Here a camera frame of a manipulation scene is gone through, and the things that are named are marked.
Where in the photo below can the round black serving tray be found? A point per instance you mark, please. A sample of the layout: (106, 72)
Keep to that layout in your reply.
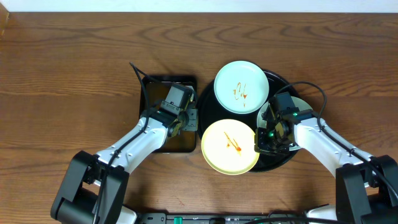
(210, 111)

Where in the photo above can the yellow plate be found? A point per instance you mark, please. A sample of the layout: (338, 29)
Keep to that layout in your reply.
(228, 147)

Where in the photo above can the light green plate right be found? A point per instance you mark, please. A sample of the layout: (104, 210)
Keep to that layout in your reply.
(264, 115)

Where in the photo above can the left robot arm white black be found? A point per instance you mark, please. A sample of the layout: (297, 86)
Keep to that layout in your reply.
(94, 186)

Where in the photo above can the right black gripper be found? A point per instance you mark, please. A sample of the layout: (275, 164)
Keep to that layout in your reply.
(260, 145)

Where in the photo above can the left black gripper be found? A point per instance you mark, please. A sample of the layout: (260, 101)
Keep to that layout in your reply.
(191, 114)

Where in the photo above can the black rectangular water tray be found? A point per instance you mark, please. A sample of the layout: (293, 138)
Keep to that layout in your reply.
(185, 142)

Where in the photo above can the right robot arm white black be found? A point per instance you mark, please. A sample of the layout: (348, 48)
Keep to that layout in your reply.
(366, 186)

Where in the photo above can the light green plate rear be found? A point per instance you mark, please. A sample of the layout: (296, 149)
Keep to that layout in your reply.
(241, 87)

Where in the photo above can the light green plate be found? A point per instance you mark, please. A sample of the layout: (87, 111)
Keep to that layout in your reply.
(264, 115)
(241, 87)

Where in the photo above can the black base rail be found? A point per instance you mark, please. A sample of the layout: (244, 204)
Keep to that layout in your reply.
(155, 218)

